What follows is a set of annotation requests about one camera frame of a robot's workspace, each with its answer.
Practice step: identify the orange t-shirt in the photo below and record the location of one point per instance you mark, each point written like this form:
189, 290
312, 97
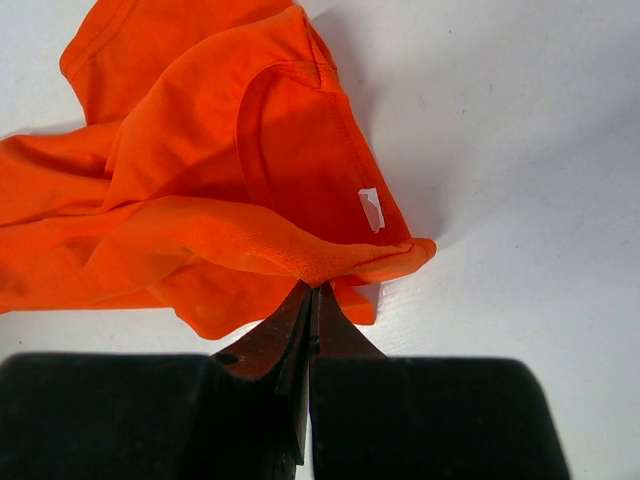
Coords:
220, 164

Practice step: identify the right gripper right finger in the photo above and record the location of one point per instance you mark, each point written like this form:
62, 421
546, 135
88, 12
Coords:
331, 333

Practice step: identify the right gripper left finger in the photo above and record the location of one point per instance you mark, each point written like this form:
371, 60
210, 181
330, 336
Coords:
261, 393

